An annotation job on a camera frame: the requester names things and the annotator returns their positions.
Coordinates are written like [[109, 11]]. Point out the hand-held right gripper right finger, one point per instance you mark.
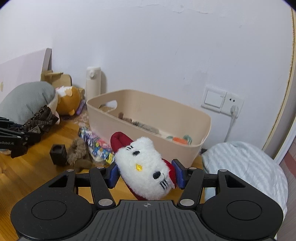
[[180, 173]]

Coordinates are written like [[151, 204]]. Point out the white thermos bottle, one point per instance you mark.
[[93, 83]]

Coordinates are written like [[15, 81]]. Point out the white door frame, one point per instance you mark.
[[285, 97]]

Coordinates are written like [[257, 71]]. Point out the blue striped cloth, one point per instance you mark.
[[242, 162]]

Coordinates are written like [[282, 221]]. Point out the grey plush cushion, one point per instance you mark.
[[25, 99]]

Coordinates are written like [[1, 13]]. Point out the pale pink board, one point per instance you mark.
[[20, 71]]

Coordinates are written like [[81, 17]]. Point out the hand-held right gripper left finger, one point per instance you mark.
[[113, 176]]

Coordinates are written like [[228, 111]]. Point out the cardboard piece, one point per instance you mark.
[[60, 80]]

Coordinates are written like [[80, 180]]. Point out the purple small item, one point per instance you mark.
[[81, 107]]

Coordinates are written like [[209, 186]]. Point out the white cat plush toy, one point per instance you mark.
[[143, 166]]

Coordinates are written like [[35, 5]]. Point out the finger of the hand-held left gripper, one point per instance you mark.
[[9, 123], [32, 135]]

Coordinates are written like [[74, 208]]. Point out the brown furry scrunchie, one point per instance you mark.
[[78, 153]]

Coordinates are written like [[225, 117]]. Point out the black cube holder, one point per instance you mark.
[[57, 154]]

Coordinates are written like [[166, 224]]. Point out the orange corgi plush toy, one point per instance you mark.
[[69, 99]]

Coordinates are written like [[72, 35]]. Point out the colourful printed packet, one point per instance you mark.
[[97, 144]]

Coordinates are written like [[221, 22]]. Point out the white wall socket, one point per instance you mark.
[[234, 100]]

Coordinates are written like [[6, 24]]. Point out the white wall switch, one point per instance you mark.
[[214, 99]]

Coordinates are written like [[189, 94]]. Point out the beige plastic container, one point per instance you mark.
[[106, 125]]

